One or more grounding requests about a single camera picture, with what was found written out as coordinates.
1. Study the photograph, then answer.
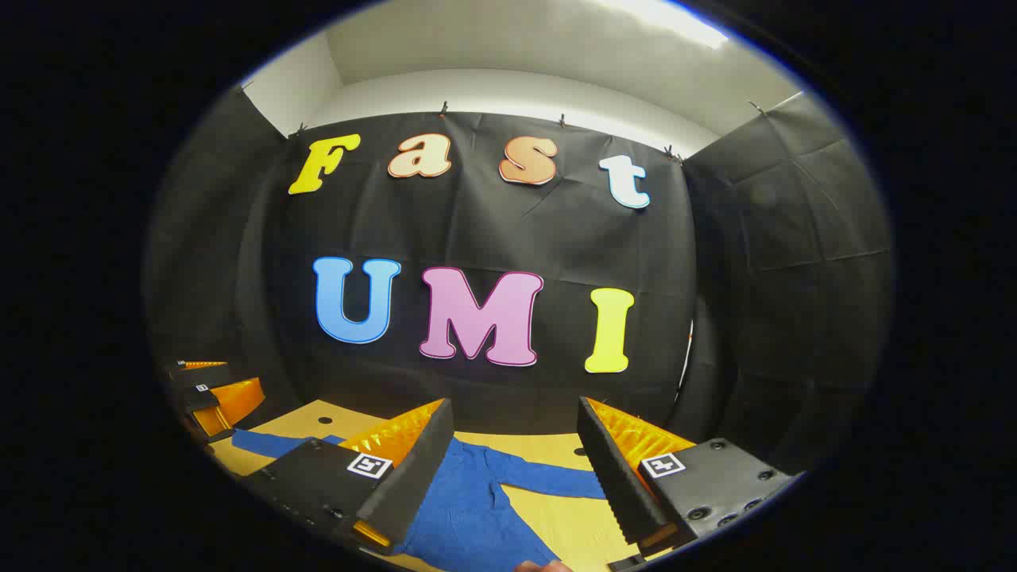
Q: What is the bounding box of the blue corduroy shirt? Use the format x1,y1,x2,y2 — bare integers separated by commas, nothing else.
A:
230,429,609,572

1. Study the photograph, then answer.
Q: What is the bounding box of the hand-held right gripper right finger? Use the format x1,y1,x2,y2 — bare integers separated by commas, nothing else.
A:
576,396,798,557

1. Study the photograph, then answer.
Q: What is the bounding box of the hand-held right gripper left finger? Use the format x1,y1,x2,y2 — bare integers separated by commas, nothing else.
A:
242,397,456,555

